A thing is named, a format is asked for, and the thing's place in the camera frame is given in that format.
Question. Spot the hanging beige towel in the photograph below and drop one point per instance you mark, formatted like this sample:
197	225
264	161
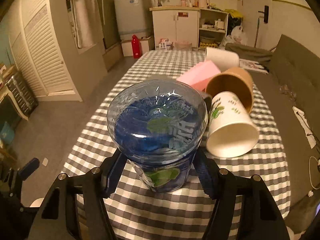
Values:
87	23

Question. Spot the blue labelled plastic bottle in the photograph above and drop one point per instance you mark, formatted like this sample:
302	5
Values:
158	125

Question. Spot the white kitchen cabinet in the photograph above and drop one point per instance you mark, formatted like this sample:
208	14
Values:
176	24

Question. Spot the white cloth on sofa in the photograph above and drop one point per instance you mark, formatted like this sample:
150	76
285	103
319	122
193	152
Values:
300	115

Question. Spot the black door handle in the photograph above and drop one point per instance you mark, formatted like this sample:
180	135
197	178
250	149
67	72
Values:
265	14

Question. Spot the white louvered wardrobe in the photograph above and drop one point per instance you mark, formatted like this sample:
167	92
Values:
42	41

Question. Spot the silver suitcase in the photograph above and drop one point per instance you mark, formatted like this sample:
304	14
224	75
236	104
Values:
22	94

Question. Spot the red thermos bottle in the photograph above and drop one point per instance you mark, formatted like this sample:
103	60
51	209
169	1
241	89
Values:
135	43

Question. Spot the dark green sofa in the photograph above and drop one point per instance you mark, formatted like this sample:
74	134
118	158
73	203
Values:
293	80

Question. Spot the grey plastic cup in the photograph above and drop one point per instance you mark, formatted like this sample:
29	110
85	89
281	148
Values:
207	99

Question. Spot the white floral paper cup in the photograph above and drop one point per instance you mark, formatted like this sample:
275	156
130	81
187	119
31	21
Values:
231	132

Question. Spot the white kettle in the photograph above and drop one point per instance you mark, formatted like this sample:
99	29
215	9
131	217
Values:
204	3

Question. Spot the brown paper cup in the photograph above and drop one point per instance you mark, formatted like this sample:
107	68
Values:
235	80

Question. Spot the open white shelf unit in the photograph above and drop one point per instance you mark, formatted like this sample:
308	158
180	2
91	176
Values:
213	25

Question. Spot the white detergent bag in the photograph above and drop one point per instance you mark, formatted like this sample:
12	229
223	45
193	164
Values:
165	44

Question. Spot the small trash bin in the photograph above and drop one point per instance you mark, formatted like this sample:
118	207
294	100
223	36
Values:
183	45

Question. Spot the white plastic bags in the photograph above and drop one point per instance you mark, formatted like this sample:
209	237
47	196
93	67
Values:
237	36

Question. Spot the pink box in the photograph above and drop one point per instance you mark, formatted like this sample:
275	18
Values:
199	75

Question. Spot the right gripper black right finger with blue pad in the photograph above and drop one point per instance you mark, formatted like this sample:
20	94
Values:
260	217

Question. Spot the white washing machine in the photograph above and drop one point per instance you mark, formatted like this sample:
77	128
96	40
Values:
133	18

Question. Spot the white paper towel roll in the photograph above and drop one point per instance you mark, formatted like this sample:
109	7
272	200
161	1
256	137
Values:
223	59

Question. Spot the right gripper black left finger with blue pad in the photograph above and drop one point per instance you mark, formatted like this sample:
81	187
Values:
58	215

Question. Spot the grey white checkered tablecloth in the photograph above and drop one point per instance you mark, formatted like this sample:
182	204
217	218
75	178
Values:
138	213

